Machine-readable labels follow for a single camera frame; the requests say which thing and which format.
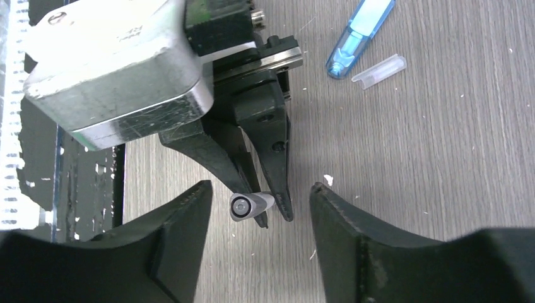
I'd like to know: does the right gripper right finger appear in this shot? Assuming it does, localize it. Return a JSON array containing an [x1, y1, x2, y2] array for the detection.
[[309, 182, 534, 302]]

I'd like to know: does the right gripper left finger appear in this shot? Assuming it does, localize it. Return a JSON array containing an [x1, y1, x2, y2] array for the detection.
[[1, 181, 213, 302]]

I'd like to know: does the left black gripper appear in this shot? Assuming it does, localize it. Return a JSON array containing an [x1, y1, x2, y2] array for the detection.
[[158, 1, 302, 222]]

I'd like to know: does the white marker blue tip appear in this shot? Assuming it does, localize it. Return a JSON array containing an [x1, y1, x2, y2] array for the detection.
[[230, 192, 275, 222]]

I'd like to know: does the blue pen cap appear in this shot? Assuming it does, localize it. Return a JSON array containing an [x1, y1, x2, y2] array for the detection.
[[326, 0, 396, 80]]

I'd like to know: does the clear grey cap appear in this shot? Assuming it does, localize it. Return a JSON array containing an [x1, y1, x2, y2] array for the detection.
[[351, 54, 407, 90]]

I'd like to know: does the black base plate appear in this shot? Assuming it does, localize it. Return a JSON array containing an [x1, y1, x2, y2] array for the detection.
[[16, 0, 126, 244]]

